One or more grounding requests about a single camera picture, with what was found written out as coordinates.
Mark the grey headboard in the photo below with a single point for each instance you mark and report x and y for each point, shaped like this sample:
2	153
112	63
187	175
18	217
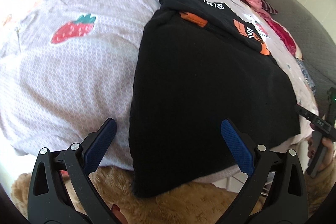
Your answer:
315	43

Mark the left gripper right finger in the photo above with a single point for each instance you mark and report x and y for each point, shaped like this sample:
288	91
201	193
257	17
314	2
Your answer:
287	199

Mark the tan fluffy blanket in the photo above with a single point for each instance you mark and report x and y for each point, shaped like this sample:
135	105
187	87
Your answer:
190	203

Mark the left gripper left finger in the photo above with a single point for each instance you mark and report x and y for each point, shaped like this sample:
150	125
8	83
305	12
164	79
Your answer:
49	201

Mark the red patterned pillow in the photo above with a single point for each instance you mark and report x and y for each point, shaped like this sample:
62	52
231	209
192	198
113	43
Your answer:
285	37

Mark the striped purple pillow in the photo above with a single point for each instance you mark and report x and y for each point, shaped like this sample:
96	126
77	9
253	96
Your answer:
268	7

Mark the left hand red nails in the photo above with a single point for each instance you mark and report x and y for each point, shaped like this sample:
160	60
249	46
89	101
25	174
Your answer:
116	211

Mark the black sweater orange cuffs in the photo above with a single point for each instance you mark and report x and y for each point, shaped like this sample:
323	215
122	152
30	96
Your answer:
199	64

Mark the strawberry bear bed sheet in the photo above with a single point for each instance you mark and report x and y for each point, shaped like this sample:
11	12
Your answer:
67	65

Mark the right hand red nails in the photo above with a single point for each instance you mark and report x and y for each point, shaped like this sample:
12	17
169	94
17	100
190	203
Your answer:
320	150

